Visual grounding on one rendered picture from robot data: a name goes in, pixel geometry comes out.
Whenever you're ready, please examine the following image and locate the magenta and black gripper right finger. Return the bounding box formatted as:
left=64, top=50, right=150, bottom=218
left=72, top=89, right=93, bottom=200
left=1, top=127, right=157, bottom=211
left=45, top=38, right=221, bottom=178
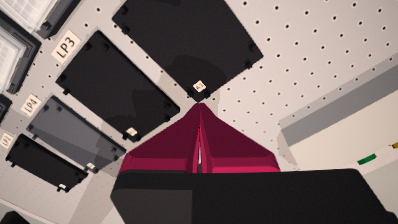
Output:
left=200, top=103, right=281, bottom=173

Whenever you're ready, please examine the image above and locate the white rectangular plate lid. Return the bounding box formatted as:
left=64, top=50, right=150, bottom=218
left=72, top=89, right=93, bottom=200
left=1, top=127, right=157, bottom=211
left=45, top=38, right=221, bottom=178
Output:
left=0, top=32, right=22, bottom=94

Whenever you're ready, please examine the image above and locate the white button panel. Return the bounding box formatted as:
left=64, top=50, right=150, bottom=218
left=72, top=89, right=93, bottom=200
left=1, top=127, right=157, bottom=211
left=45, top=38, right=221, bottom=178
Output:
left=281, top=65, right=398, bottom=171

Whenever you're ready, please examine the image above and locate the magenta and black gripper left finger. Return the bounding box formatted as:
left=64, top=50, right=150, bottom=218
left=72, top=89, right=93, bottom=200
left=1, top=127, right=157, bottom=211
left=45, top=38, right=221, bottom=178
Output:
left=118, top=103, right=200, bottom=174

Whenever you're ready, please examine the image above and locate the white microplate lid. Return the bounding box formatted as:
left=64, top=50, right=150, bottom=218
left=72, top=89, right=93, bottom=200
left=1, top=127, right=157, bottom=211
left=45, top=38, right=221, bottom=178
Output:
left=0, top=0, right=55, bottom=34

